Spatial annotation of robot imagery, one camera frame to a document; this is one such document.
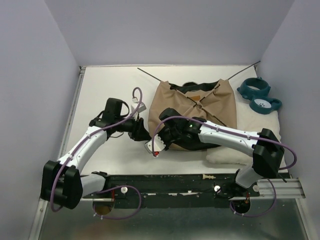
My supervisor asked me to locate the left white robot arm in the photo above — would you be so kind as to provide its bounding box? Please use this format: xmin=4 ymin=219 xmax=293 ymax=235
xmin=40 ymin=97 xmax=151 ymax=209

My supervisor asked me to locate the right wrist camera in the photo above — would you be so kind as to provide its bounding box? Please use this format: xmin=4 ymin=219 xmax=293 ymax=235
xmin=144 ymin=134 xmax=166 ymax=157

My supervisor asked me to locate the steel pet bowl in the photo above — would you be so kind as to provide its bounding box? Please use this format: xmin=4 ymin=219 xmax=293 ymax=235
xmin=182 ymin=81 xmax=197 ymax=87

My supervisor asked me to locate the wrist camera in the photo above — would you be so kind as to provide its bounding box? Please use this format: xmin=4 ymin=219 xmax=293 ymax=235
xmin=144 ymin=134 xmax=166 ymax=157
xmin=130 ymin=97 xmax=147 ymax=115

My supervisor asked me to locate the beige black pet tent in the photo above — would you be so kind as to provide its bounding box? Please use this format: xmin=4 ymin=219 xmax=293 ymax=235
xmin=147 ymin=78 xmax=238 ymax=152

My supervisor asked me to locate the white chess piece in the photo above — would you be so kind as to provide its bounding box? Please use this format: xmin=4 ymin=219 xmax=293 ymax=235
xmin=202 ymin=174 xmax=216 ymax=180

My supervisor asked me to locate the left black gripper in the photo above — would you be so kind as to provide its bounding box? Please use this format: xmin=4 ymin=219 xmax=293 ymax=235
xmin=115 ymin=111 xmax=152 ymax=142

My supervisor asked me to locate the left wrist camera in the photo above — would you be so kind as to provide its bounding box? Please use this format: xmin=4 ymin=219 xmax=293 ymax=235
xmin=130 ymin=97 xmax=147 ymax=115

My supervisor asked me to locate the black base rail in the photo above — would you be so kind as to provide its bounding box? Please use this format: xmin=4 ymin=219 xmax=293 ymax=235
xmin=84 ymin=173 xmax=260 ymax=209

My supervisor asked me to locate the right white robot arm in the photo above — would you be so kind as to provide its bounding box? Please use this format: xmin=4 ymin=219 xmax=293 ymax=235
xmin=157 ymin=108 xmax=285 ymax=196

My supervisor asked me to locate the teal double pet bowl stand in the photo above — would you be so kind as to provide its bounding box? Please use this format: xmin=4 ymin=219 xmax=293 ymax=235
xmin=236 ymin=77 xmax=283 ymax=115

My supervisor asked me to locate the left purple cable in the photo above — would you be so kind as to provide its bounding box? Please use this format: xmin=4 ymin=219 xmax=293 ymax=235
xmin=49 ymin=87 xmax=145 ymax=221

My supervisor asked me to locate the aluminium frame rail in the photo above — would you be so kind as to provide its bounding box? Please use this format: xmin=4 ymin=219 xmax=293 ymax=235
xmin=28 ymin=66 xmax=87 ymax=240

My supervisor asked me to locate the white fluffy cushion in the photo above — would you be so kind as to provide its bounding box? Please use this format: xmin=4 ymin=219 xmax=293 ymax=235
xmin=206 ymin=99 xmax=287 ymax=168

